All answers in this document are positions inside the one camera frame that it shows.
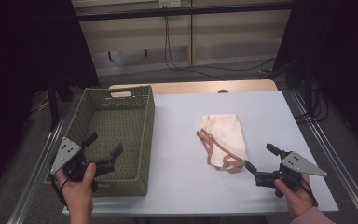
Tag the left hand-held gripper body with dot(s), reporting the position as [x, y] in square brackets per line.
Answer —
[66, 152]

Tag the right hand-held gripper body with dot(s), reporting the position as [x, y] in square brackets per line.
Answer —
[295, 163]

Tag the green woven basket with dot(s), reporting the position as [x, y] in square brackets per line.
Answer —
[121, 130]

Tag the white underwear with brown trim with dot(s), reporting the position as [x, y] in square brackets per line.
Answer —
[225, 137]

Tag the person's right hand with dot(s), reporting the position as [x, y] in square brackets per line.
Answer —
[296, 199]

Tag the person's left hand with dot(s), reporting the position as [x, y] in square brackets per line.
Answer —
[79, 193]

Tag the black stand leg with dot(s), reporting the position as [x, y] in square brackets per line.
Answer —
[53, 105]

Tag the white table board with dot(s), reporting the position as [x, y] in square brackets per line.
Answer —
[180, 155]

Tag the dark round table grommet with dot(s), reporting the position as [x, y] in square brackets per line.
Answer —
[223, 91]

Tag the wooden table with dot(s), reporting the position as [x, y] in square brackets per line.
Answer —
[199, 87]

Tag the dark curtain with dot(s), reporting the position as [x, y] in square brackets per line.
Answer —
[341, 56]
[21, 62]

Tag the black horizontal bar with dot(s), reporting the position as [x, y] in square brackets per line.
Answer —
[183, 11]

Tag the metal floor rail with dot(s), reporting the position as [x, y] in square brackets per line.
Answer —
[335, 161]
[34, 180]

